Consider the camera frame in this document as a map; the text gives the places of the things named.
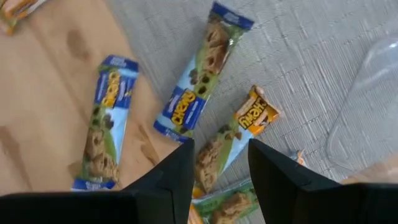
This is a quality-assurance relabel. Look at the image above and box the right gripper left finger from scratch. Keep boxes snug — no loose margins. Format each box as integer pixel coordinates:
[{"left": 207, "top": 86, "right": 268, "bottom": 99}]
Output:
[{"left": 123, "top": 138, "right": 196, "bottom": 224}]

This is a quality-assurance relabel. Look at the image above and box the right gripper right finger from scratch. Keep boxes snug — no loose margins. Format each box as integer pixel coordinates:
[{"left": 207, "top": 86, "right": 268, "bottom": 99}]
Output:
[{"left": 248, "top": 138, "right": 343, "bottom": 224}]

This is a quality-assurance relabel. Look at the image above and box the blue chewy granola bar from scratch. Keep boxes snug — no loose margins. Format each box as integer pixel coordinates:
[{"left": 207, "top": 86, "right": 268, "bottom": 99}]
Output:
[
  {"left": 153, "top": 1, "right": 255, "bottom": 144},
  {"left": 70, "top": 54, "right": 140, "bottom": 192}
]

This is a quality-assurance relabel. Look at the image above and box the clear plastic bin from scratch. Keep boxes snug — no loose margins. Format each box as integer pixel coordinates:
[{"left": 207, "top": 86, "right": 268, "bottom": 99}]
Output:
[{"left": 325, "top": 36, "right": 398, "bottom": 185}]

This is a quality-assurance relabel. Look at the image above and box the grey woven placemat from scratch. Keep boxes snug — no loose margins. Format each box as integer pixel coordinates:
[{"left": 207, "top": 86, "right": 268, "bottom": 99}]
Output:
[{"left": 105, "top": 0, "right": 398, "bottom": 224}]

